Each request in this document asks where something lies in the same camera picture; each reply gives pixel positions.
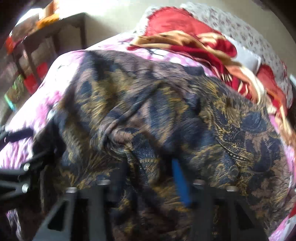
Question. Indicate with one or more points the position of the red gift bag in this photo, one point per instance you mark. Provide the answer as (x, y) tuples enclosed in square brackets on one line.
[(31, 82)]

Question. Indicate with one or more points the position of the green colourful gift bag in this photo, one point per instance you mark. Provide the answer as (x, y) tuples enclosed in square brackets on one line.
[(15, 93)]

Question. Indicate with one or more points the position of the red heart-shaped cushion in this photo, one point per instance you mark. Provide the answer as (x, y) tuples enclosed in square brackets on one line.
[(169, 18)]

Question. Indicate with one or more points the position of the orange plastic basket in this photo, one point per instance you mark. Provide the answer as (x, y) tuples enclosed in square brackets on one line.
[(47, 21)]

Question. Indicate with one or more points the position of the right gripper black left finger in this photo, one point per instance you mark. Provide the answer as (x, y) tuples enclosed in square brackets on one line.
[(85, 214)]

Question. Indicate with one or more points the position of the red and gold blanket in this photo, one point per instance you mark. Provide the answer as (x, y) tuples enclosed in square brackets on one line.
[(213, 49)]

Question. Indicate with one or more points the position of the floral white pillow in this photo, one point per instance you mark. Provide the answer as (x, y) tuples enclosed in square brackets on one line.
[(247, 36)]

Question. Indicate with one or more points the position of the pink penguin fleece blanket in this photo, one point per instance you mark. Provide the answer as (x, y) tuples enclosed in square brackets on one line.
[(34, 112)]

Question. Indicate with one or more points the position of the dark wooden console table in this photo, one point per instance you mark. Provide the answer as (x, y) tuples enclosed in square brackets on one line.
[(31, 42)]

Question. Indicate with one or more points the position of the dark batik patterned garment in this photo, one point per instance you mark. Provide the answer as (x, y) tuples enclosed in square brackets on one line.
[(121, 108)]

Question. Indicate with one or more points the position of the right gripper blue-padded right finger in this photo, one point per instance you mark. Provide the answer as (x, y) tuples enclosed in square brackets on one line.
[(219, 214)]

